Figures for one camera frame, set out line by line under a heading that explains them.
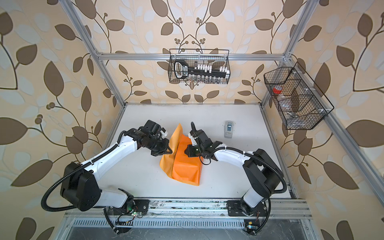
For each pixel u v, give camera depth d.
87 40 0.85
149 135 0.68
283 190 0.43
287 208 0.75
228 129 1.02
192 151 0.77
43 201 0.38
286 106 0.73
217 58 0.91
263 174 0.45
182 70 0.85
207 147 0.67
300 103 0.73
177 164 0.82
